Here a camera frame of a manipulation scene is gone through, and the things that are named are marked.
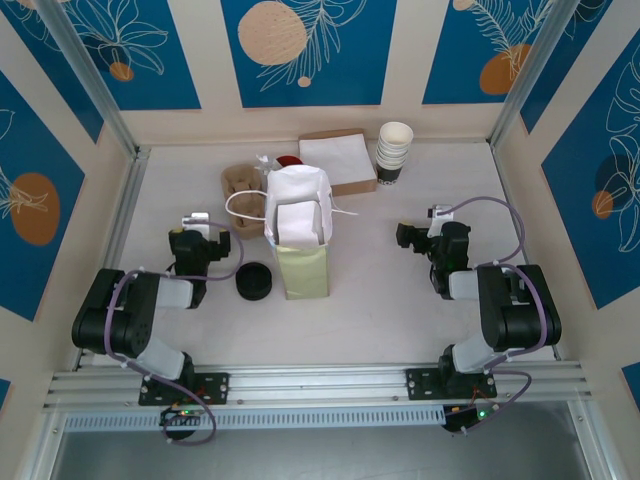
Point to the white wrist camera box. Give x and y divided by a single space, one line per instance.
440 216
194 222

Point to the pale green paper bag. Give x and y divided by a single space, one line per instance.
305 275

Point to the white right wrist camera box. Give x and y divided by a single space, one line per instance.
440 216

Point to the white paper napkin stack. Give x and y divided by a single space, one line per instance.
345 160

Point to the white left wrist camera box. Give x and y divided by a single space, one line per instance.
194 222

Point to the brown cardboard napkin box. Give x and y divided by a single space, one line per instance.
355 190

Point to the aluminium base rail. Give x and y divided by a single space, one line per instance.
320 382

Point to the stack of black cup lids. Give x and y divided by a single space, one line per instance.
255 282

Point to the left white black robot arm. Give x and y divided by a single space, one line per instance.
115 320

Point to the aluminium frame post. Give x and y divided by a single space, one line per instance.
530 70
85 65

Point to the white sachet bundle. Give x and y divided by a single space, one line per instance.
262 162

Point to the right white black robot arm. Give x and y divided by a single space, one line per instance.
520 310

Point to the stack of brown pulp carriers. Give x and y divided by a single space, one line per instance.
240 185

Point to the stack of paper cups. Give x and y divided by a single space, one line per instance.
395 160

